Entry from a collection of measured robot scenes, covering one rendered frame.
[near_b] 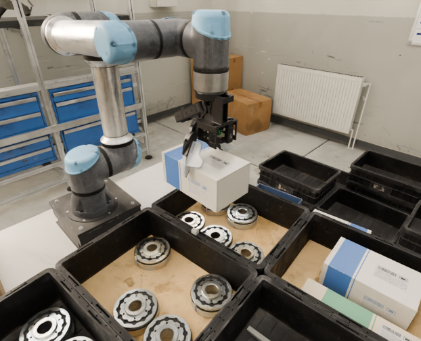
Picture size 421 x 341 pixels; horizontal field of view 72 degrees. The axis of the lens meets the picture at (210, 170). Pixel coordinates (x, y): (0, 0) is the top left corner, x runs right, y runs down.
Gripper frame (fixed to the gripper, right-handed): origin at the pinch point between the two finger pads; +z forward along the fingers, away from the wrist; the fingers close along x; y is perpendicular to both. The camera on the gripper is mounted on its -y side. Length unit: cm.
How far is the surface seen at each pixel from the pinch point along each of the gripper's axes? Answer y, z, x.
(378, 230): 29, 72, 106
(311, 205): -4, 62, 86
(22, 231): -65, 41, -36
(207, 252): 8.0, 20.3, -6.8
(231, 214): -1.5, 24.9, 13.8
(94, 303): 2.8, 17.8, -35.2
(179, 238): -2.5, 21.8, -7.8
